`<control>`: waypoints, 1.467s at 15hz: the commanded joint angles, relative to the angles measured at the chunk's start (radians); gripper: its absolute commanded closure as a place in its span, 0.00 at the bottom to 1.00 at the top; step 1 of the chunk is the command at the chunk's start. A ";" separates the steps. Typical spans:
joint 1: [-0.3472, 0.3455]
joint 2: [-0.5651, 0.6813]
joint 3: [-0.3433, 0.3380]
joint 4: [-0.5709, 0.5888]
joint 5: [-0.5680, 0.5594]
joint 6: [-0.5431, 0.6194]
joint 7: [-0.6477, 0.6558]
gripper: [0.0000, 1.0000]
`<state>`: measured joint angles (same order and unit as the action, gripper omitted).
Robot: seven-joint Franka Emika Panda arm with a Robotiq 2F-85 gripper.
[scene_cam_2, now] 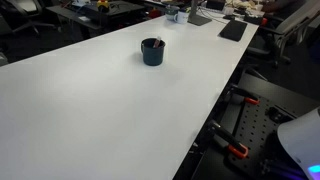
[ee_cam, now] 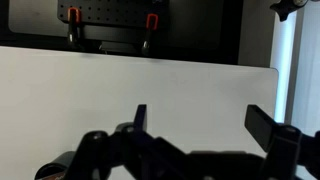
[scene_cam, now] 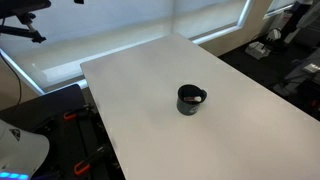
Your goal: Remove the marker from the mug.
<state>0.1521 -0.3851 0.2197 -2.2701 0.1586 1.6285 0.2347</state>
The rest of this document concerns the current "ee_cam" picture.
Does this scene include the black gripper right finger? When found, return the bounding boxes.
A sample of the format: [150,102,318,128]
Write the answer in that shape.
[244,104,303,154]

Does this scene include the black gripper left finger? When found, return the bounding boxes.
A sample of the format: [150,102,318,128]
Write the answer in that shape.
[133,104,147,131]

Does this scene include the orange black clamp right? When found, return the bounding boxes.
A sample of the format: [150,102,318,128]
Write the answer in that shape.
[141,13,159,56]

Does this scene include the orange black clamp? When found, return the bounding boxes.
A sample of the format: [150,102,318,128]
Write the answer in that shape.
[141,13,159,56]
[67,7,81,47]

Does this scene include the black perforated board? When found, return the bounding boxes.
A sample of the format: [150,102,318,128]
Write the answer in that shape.
[57,0,170,29]

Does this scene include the orange black clamp left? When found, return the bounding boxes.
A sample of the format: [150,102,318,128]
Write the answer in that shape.
[67,7,81,47]

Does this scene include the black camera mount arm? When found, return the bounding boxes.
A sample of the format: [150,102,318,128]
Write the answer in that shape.
[270,0,309,22]

